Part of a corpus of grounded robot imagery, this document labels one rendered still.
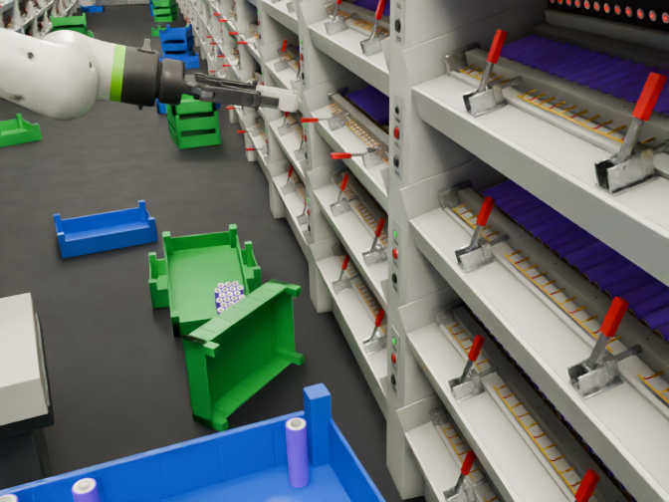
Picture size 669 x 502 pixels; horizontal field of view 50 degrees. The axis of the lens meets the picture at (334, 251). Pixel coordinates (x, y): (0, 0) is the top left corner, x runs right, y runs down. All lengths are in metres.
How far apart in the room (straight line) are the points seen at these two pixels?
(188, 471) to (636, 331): 0.42
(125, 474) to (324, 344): 1.17
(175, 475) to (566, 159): 0.44
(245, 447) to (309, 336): 1.16
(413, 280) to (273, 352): 0.69
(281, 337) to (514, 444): 0.89
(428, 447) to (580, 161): 0.67
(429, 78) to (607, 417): 0.53
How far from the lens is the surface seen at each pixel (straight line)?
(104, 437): 1.57
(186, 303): 1.91
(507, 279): 0.86
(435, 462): 1.19
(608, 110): 0.71
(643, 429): 0.66
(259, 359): 1.68
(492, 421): 0.96
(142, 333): 1.89
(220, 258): 2.01
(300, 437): 0.63
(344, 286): 1.66
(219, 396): 1.60
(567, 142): 0.71
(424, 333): 1.13
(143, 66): 1.22
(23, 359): 1.20
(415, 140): 1.02
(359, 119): 1.46
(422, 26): 0.99
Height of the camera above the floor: 0.93
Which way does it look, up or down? 24 degrees down
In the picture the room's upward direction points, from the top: 1 degrees counter-clockwise
